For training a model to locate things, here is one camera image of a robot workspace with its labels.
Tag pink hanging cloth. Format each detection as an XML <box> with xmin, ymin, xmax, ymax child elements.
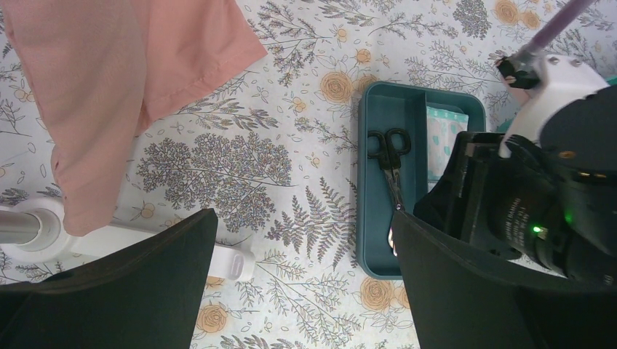
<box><xmin>1</xmin><ymin>1</ymin><xmax>266</xmax><ymax>236</ymax></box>

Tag white rack foot front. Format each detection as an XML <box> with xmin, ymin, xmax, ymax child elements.
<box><xmin>0</xmin><ymin>197</ymin><xmax>256</xmax><ymax>283</ymax></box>

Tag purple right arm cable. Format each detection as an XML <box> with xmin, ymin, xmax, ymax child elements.
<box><xmin>518</xmin><ymin>0</ymin><xmax>596</xmax><ymax>61</ymax></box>

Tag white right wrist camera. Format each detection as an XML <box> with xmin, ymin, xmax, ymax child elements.
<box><xmin>496</xmin><ymin>54</ymin><xmax>609</xmax><ymax>159</ymax></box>

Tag dark teal divided tray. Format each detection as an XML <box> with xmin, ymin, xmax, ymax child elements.
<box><xmin>356</xmin><ymin>81</ymin><xmax>486</xmax><ymax>280</ymax></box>

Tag white clothes rack pole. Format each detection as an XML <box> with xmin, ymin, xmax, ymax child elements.
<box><xmin>1</xmin><ymin>197</ymin><xmax>71</xmax><ymax>264</ymax></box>

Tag black handled scissors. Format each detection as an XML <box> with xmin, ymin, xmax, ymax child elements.
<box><xmin>367</xmin><ymin>128</ymin><xmax>411</xmax><ymax>212</ymax></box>

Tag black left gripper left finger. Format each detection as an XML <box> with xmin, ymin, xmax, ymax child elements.
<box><xmin>0</xmin><ymin>208</ymin><xmax>219</xmax><ymax>349</ymax></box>

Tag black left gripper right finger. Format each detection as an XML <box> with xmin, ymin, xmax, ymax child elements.
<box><xmin>392</xmin><ymin>212</ymin><xmax>616</xmax><ymax>348</ymax></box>

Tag floral table cloth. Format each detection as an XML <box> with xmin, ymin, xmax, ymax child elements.
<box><xmin>1</xmin><ymin>1</ymin><xmax>565</xmax><ymax>348</ymax></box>

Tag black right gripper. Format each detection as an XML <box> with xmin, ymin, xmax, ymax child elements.
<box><xmin>413</xmin><ymin>87</ymin><xmax>616</xmax><ymax>286</ymax></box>

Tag teal band-aid pack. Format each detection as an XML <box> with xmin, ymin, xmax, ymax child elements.
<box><xmin>426</xmin><ymin>106</ymin><xmax>469</xmax><ymax>189</ymax></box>

